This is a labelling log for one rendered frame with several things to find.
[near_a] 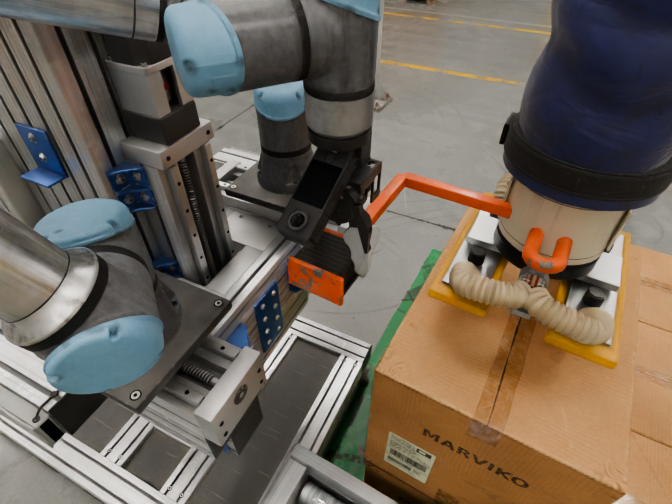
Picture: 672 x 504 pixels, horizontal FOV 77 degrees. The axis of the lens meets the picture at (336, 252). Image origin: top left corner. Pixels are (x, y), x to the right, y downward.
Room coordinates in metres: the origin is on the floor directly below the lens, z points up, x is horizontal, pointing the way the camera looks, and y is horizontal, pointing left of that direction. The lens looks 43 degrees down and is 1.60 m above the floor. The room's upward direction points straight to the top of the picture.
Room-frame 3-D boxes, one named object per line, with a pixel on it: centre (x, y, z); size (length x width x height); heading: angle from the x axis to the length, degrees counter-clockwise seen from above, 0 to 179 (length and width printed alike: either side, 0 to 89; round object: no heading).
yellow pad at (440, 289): (0.60, -0.28, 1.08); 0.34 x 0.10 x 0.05; 150
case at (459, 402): (0.56, -0.39, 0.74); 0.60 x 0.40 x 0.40; 150
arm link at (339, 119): (0.44, 0.00, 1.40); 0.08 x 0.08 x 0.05
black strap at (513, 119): (0.55, -0.36, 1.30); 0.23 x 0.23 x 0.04
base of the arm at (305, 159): (0.87, 0.11, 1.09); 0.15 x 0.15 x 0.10
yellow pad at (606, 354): (0.50, -0.45, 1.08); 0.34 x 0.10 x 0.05; 150
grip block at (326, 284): (0.42, 0.01, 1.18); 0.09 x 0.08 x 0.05; 60
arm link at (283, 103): (0.88, 0.11, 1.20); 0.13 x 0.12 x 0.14; 0
